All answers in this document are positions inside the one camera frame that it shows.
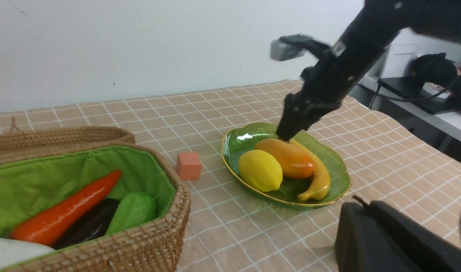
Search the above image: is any white radish with leaves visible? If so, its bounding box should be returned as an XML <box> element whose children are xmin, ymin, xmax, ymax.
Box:
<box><xmin>0</xmin><ymin>238</ymin><xmax>55</xmax><ymax>269</ymax></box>

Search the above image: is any orange carrot with leaves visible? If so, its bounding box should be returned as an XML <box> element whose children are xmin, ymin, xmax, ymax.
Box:
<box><xmin>9</xmin><ymin>170</ymin><xmax>122</xmax><ymax>246</ymax></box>

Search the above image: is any beige checked tablecloth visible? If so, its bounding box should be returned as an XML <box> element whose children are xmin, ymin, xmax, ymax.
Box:
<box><xmin>0</xmin><ymin>81</ymin><xmax>461</xmax><ymax>272</ymax></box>

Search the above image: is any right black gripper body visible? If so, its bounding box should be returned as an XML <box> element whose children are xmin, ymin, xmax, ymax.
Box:
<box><xmin>282</xmin><ymin>49</ymin><xmax>370</xmax><ymax>126</ymax></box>

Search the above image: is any purple eggplant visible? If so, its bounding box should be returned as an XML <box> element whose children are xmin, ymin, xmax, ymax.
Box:
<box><xmin>51</xmin><ymin>198</ymin><xmax>119</xmax><ymax>250</ymax></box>

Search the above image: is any green glass leaf plate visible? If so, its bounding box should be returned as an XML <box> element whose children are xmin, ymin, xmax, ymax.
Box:
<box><xmin>221</xmin><ymin>122</ymin><xmax>352</xmax><ymax>211</ymax></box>

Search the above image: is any orange foam cube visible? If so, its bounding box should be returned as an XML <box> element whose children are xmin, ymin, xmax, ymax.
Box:
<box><xmin>176</xmin><ymin>153</ymin><xmax>202</xmax><ymax>181</ymax></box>

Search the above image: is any white side table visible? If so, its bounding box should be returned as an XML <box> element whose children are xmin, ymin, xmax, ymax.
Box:
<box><xmin>361</xmin><ymin>76</ymin><xmax>461</xmax><ymax>142</ymax></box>

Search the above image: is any white box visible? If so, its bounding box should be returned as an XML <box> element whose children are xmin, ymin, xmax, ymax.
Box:
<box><xmin>380</xmin><ymin>44</ymin><xmax>419</xmax><ymax>79</ymax></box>

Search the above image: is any woven wicker basket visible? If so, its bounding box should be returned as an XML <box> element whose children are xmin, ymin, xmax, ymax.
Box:
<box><xmin>0</xmin><ymin>142</ymin><xmax>191</xmax><ymax>272</ymax></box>

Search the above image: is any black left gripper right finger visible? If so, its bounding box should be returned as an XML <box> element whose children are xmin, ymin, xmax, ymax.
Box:
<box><xmin>370</xmin><ymin>200</ymin><xmax>461</xmax><ymax>272</ymax></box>

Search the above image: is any black laptop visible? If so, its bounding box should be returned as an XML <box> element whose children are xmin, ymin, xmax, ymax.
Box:
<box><xmin>377</xmin><ymin>77</ymin><xmax>461</xmax><ymax>115</ymax></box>

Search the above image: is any orange mango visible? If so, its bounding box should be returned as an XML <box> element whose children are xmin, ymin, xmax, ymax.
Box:
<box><xmin>254</xmin><ymin>138</ymin><xmax>315</xmax><ymax>179</ymax></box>

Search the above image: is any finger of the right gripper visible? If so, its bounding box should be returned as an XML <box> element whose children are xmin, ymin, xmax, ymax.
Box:
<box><xmin>276</xmin><ymin>119</ymin><xmax>310</xmax><ymax>142</ymax></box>

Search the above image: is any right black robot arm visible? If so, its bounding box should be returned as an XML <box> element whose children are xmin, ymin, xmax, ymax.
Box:
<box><xmin>271</xmin><ymin>0</ymin><xmax>461</xmax><ymax>272</ymax></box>

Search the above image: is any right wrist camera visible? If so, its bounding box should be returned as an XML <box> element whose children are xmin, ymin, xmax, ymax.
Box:
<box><xmin>270</xmin><ymin>34</ymin><xmax>330</xmax><ymax>61</ymax></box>

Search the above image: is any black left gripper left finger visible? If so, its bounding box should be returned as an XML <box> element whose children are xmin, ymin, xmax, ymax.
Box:
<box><xmin>335</xmin><ymin>196</ymin><xmax>416</xmax><ymax>272</ymax></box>

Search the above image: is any yellow lemon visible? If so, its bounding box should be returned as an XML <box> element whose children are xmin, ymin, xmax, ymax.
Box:
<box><xmin>238</xmin><ymin>150</ymin><xmax>283</xmax><ymax>193</ymax></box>

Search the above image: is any yellow banana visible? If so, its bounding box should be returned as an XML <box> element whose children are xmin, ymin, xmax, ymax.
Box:
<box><xmin>289</xmin><ymin>139</ymin><xmax>330</xmax><ymax>201</ymax></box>

